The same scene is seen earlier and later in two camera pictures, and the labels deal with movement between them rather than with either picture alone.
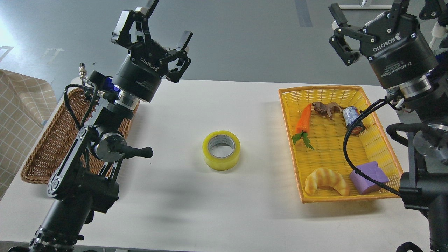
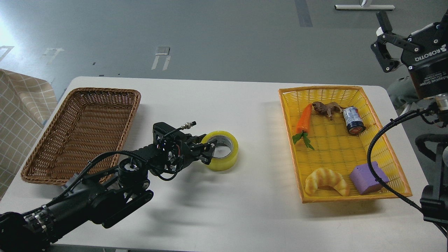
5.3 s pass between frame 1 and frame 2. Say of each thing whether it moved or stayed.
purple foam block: stayed
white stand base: stayed
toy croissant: stayed
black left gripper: moved
